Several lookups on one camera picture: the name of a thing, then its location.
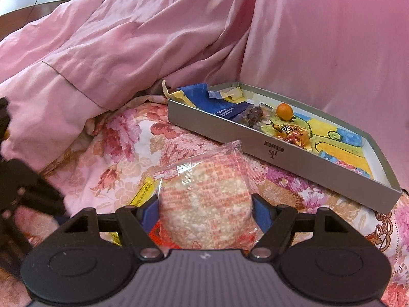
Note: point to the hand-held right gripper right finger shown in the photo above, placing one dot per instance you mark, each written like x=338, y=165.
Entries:
x=260, y=211

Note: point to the pink curtain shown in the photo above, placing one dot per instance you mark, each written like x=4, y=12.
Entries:
x=319, y=38

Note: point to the dark snack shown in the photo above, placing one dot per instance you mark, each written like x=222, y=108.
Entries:
x=254, y=115

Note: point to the blue snack packet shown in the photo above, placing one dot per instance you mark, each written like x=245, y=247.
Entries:
x=228, y=110

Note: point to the yellow snack packet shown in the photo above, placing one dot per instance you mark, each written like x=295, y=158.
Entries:
x=143, y=192

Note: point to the red snack packet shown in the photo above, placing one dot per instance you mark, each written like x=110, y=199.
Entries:
x=156, y=235

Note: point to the small orange fruit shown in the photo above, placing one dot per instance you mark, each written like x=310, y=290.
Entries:
x=285, y=111

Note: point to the floral bed sheet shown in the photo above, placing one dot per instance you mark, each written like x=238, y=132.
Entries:
x=121, y=140

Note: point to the grey cardboard box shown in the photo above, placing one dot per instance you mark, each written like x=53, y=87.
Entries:
x=287, y=166

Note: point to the wooden headboard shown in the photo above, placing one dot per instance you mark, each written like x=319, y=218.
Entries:
x=19, y=9

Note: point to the pink quilt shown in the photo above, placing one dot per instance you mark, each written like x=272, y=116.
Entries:
x=96, y=54

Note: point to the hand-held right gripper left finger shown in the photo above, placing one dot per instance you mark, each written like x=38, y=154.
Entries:
x=150, y=214

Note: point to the puffed rice cake packet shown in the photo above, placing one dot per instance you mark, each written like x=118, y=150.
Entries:
x=204, y=204

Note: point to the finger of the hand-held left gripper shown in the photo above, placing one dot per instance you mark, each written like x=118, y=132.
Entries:
x=3, y=118
x=32, y=188

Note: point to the gold foil candy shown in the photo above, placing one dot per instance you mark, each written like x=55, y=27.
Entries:
x=292, y=136

